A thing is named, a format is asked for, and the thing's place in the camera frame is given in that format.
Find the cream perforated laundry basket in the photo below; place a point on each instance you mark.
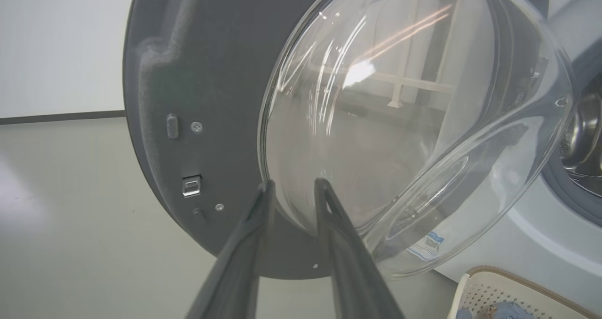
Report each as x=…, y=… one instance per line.
x=498, y=288

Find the white front-load washing machine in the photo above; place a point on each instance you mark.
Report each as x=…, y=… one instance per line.
x=526, y=253

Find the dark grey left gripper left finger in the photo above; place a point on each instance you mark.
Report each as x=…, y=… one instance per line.
x=235, y=272

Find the blue cartoon print garment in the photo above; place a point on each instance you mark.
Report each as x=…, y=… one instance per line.
x=503, y=311

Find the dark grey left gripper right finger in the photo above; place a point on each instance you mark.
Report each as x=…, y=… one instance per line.
x=352, y=272

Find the washing machine door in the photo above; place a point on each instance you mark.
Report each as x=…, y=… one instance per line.
x=211, y=74

